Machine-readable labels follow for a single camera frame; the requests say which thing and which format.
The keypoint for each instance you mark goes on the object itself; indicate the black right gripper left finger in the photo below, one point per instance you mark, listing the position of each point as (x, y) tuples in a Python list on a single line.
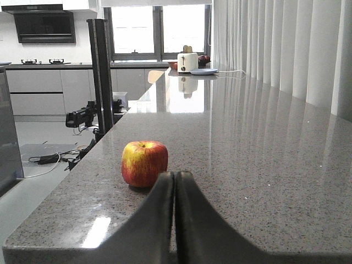
[(145, 237)]

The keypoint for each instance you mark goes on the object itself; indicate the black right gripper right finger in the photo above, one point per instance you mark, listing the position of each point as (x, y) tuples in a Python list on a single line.
[(203, 236)]

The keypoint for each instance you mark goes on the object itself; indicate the red yellow apple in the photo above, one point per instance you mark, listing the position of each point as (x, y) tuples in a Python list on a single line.
[(142, 162)]

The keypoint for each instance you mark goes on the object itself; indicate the black power adapter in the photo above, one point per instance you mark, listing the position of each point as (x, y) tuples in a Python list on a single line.
[(48, 159)]

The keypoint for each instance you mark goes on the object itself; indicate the black mobile robot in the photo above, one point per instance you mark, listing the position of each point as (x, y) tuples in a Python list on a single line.
[(104, 106)]

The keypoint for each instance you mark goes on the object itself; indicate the blue plate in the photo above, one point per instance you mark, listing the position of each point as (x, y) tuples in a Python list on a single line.
[(204, 71)]

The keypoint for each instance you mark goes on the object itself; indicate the red bowl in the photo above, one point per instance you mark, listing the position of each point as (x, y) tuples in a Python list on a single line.
[(173, 65)]

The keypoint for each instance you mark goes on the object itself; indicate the white toaster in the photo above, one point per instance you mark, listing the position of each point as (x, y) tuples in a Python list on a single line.
[(187, 62)]

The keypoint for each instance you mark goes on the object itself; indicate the grey kitchen cabinets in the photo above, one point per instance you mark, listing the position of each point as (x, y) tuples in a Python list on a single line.
[(55, 92)]

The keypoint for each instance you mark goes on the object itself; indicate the gas stove burners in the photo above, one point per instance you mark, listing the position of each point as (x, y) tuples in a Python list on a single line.
[(42, 62)]

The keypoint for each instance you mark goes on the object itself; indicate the dark framed window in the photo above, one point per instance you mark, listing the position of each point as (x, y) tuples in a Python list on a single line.
[(157, 32)]

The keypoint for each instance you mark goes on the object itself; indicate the white curtain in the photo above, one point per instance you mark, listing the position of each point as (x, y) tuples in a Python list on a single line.
[(301, 47)]

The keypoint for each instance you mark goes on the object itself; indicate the black range hood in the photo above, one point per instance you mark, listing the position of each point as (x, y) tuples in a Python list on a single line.
[(42, 23)]

